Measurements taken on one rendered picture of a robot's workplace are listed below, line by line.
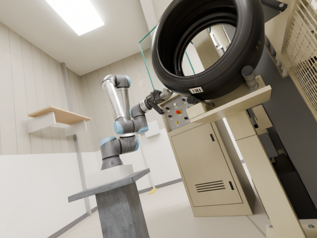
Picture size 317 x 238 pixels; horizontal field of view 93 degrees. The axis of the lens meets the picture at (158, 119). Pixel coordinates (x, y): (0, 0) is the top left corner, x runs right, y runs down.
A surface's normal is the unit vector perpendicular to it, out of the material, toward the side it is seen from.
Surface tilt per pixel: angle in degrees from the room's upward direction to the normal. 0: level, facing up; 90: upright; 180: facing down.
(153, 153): 90
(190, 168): 90
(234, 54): 99
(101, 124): 90
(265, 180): 90
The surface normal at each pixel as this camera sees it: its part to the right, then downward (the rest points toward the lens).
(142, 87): -0.18, -0.19
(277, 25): -0.58, -0.02
